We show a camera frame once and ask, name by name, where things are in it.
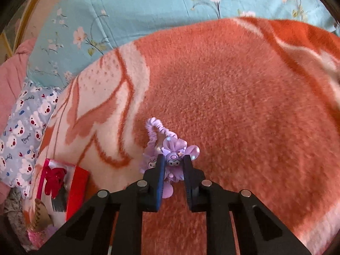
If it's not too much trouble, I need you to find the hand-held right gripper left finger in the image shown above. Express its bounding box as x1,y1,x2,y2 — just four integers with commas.
34,154,166,255

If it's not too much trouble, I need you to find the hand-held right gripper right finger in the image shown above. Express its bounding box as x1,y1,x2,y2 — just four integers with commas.
183,155,312,255

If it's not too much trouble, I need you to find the purple cartoon scrunchie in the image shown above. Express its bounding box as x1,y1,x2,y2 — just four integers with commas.
139,117,200,199

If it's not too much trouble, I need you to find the red cardboard box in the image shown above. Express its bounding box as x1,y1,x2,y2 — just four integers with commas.
35,158,90,225

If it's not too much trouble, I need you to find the black comb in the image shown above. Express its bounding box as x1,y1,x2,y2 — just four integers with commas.
52,188,68,213

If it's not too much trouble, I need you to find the red velvet hair bow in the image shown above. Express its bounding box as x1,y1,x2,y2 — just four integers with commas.
43,166,68,198

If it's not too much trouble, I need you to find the beige claw hair clip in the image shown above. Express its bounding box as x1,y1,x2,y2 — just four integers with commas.
29,199,52,231

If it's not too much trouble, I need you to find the pink chiffon scrunchie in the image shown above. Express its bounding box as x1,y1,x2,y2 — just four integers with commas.
27,226,62,253

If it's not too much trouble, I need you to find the orange and white blanket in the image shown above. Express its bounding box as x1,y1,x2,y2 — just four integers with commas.
23,16,340,255

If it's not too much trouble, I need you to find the blue bear print pillow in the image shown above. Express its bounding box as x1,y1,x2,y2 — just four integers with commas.
0,78,59,198

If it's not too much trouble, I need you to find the grey lace cloth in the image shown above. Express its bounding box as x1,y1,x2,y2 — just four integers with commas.
2,186,29,234

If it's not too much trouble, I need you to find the teal floral bedsheet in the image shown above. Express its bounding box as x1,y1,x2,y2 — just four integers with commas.
27,0,340,90

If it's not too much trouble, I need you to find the pink quilt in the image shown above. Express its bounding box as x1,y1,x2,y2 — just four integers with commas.
0,38,37,197

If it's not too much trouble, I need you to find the wooden bed frame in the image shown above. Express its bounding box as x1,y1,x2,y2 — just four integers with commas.
0,0,55,59

